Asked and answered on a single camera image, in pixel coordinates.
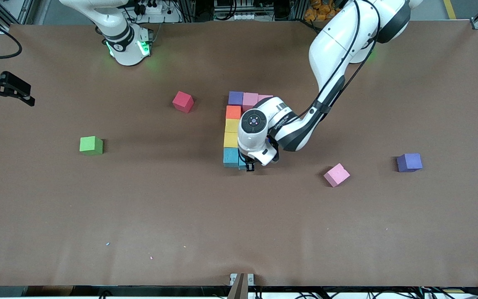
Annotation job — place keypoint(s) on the blue foam cube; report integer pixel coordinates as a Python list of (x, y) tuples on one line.
[(242, 163), (230, 157)]

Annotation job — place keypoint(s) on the yellow foam cube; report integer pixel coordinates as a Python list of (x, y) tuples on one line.
[(232, 125), (230, 140)]

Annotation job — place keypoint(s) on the orange foam cube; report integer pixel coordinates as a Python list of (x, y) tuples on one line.
[(233, 112)]

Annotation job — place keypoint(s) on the pink foam cube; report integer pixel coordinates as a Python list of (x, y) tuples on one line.
[(250, 99), (264, 97), (336, 175)]

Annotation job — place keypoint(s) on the purple foam cube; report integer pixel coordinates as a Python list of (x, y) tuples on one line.
[(409, 162), (235, 98)]

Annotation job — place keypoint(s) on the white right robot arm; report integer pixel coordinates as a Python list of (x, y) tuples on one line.
[(125, 50)]

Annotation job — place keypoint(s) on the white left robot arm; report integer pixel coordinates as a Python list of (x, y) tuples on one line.
[(334, 45)]

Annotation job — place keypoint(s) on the brown paper table cover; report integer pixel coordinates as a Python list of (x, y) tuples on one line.
[(239, 232)]

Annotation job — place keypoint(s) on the red foam cube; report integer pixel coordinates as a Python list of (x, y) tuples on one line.
[(183, 101)]

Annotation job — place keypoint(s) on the green foam cube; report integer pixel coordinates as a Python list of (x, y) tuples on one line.
[(91, 146)]

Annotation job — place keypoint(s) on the white power strip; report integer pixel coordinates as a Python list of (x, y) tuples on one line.
[(239, 16), (149, 8)]

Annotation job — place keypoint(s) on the bag of orange fruits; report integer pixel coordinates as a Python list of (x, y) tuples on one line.
[(320, 11)]

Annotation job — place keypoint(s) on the small metal table bracket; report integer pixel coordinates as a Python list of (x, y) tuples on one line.
[(233, 278)]

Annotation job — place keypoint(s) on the brown tapered post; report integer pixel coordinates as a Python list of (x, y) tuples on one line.
[(239, 290)]

